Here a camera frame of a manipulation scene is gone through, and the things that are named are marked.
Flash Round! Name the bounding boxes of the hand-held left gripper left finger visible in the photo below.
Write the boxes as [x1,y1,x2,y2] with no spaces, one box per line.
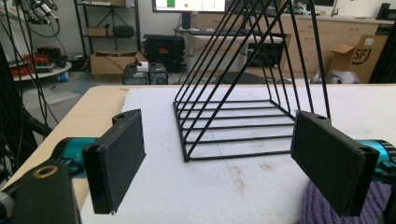
[82,108,147,216]

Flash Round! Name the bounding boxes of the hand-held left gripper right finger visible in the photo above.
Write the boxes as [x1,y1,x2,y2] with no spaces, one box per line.
[290,110,381,217]

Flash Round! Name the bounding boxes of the black wire rack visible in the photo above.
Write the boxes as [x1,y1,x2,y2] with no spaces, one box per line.
[173,0,332,163]

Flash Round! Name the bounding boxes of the purple knitted cloth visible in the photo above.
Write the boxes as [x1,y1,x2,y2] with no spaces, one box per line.
[300,179,394,224]

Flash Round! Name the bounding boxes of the black computer tower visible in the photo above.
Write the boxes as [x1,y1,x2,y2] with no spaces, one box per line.
[148,63,169,86]
[121,63,150,86]

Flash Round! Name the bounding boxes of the grey cloth heap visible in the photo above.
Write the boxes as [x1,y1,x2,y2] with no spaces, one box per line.
[311,69,362,85]

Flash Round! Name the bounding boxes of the open cardboard box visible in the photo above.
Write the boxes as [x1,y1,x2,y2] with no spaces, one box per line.
[82,50,149,84]

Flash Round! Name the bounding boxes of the white table mat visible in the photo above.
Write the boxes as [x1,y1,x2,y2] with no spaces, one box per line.
[79,83,396,224]

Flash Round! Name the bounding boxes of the printed cardboard box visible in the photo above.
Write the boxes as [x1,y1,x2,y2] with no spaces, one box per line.
[326,34,390,84]

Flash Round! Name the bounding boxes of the black metal stand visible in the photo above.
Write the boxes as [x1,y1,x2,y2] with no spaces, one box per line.
[0,43,54,185]

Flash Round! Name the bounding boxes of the round white table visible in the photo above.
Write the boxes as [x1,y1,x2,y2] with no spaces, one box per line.
[8,61,73,83]

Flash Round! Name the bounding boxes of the black hard case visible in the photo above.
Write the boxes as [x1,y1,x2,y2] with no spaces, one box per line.
[142,34,187,74]

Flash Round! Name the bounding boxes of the black bag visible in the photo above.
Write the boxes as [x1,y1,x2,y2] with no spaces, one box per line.
[112,24,135,38]

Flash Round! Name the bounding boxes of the wooden cabinet row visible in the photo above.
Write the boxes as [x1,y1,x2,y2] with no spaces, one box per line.
[193,12,396,79]

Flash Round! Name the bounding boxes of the small cardboard box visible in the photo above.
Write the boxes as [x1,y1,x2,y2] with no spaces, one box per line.
[87,26,108,37]

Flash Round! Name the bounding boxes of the black metal shelf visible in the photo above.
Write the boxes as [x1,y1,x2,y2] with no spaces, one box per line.
[74,0,142,61]

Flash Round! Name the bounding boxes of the wooden desk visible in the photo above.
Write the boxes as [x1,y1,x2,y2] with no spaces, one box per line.
[182,33,292,79]

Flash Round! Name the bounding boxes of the computer monitor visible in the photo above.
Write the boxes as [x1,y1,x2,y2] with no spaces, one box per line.
[151,0,228,14]

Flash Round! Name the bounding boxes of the hanging black cables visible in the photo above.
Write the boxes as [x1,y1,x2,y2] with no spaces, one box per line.
[0,0,61,126]

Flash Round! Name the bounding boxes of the orange cable bundle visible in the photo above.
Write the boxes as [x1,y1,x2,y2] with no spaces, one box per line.
[10,53,44,77]

